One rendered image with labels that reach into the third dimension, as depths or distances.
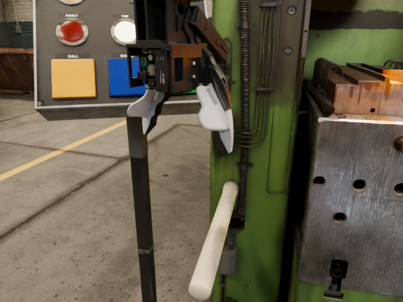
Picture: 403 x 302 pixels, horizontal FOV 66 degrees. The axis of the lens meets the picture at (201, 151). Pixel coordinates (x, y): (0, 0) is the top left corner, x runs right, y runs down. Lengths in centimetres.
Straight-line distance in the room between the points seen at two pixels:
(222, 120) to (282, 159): 59
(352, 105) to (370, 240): 33
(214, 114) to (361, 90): 47
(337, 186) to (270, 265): 47
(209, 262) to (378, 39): 95
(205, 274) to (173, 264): 103
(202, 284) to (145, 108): 35
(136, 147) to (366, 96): 54
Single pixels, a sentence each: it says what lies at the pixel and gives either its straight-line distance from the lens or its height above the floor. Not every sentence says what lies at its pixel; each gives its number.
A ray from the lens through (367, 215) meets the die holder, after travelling 83.
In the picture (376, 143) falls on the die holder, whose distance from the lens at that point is 76.
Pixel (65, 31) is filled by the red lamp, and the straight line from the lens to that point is 68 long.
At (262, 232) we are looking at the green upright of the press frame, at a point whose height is 47.
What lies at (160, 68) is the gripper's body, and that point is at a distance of 37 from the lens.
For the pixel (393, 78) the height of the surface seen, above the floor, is 100.
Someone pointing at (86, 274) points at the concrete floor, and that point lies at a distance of 172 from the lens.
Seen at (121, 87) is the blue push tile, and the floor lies 99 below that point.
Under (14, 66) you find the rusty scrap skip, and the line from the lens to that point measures 700.
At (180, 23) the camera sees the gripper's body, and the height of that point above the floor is 109.
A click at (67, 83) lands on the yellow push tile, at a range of 63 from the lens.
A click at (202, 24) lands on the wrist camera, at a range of 42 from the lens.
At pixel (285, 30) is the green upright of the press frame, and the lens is 90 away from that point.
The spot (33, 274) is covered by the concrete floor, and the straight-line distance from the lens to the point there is 181.
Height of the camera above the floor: 108
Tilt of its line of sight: 20 degrees down
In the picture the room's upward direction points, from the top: straight up
